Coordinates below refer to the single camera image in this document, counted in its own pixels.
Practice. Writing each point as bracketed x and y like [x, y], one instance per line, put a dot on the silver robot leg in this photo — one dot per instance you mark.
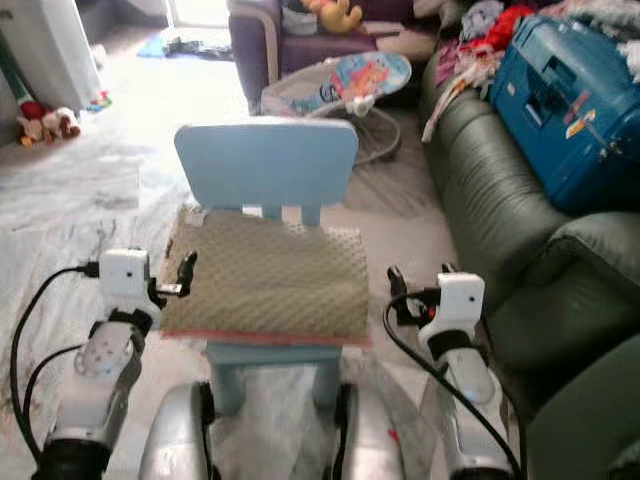
[175, 440]
[370, 440]

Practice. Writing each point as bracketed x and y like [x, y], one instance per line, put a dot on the blue floor mat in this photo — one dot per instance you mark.
[180, 47]

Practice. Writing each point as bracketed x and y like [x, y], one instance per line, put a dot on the yellow plush toy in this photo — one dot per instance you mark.
[335, 14]

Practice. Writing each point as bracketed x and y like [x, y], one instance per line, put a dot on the small red white plush toys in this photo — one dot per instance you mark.
[48, 122]

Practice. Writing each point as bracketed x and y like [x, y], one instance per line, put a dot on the blue plastic case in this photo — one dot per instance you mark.
[570, 110]

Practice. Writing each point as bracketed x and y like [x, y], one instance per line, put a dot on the dark green leather sofa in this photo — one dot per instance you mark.
[490, 200]

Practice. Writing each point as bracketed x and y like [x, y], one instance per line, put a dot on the silver right robot leg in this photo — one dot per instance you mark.
[370, 440]

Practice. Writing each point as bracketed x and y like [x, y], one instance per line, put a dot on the purple armchair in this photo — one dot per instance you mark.
[255, 45]

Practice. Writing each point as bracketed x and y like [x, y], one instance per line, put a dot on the red plush toy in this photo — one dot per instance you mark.
[510, 27]

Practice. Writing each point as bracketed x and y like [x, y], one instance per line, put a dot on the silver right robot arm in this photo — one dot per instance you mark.
[470, 410]

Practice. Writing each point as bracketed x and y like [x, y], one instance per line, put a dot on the silver left robot leg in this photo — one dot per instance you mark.
[175, 440]

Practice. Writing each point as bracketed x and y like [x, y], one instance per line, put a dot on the light blue child chair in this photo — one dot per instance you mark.
[265, 160]

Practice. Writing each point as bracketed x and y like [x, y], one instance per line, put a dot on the white tall appliance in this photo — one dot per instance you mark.
[50, 45]

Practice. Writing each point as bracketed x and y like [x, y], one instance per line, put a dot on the baby bouncer with cartoon print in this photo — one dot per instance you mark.
[340, 85]

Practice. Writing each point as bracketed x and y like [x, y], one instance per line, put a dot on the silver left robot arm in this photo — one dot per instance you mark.
[98, 390]

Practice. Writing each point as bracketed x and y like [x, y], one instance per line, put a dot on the white pink cloth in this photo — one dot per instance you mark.
[460, 78]

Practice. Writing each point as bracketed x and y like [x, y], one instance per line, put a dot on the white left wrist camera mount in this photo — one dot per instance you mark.
[125, 282]

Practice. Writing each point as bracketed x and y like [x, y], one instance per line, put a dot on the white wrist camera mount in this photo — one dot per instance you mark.
[457, 303]
[125, 282]

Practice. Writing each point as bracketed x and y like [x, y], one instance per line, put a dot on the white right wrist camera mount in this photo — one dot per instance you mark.
[457, 303]

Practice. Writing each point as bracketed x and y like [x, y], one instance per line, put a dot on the grey-green dotted pillow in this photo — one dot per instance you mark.
[265, 280]

